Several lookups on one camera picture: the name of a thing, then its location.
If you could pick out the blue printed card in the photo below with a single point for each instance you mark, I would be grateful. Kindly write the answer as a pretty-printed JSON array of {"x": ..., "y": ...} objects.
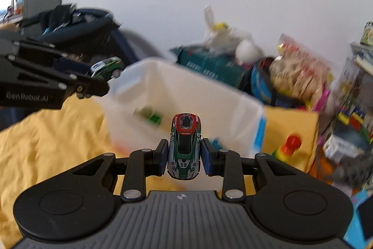
[{"x": 354, "y": 225}]

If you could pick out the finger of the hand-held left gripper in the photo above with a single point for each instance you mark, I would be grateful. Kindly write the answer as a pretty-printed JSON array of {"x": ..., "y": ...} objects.
[
  {"x": 58, "y": 58},
  {"x": 93, "y": 88}
]

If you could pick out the patterned round tin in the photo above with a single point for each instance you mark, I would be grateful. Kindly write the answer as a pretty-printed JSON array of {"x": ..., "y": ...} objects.
[{"x": 368, "y": 33}]

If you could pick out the yellow cloth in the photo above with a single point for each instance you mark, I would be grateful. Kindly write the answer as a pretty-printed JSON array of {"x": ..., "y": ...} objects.
[{"x": 58, "y": 138}]

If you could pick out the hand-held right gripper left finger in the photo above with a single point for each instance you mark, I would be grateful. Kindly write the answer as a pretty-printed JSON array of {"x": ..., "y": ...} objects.
[{"x": 163, "y": 158}]

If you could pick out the clear snack bag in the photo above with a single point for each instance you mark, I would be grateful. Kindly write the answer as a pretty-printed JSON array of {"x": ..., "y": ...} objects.
[{"x": 300, "y": 71}]

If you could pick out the translucent white plastic bin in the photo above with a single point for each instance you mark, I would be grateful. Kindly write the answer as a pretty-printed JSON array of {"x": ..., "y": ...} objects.
[{"x": 198, "y": 97}]

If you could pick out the teal cardboard box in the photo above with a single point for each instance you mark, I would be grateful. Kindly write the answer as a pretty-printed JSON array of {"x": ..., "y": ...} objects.
[{"x": 209, "y": 65}]

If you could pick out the red green white toy car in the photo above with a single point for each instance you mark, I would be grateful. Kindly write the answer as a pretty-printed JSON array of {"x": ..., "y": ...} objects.
[{"x": 184, "y": 147}]

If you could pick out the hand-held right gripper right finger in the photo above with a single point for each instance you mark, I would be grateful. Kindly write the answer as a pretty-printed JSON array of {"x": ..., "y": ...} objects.
[{"x": 206, "y": 159}]

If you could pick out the colourful block set box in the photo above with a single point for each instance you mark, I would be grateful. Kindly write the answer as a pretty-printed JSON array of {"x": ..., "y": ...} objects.
[{"x": 355, "y": 120}]

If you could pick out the orange flat box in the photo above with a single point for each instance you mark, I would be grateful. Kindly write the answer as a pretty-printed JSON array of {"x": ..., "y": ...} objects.
[{"x": 320, "y": 167}]

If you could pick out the dark blue bag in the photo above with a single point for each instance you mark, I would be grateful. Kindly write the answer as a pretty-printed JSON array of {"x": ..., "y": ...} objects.
[{"x": 96, "y": 24}]

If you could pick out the blue round container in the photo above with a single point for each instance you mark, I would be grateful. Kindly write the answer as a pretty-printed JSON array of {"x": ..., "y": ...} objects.
[{"x": 260, "y": 85}]

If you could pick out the grey fuzzy cloth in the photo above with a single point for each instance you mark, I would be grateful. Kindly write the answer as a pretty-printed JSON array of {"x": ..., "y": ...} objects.
[{"x": 352, "y": 170}]

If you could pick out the stack of books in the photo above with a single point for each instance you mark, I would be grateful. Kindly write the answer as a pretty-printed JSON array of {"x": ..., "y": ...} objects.
[{"x": 362, "y": 58}]

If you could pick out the green building brick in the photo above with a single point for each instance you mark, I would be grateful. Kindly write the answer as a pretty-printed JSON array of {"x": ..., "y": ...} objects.
[{"x": 154, "y": 119}]

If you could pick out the white plush toy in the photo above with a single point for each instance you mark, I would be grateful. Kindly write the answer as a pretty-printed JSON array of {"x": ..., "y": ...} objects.
[{"x": 247, "y": 52}]

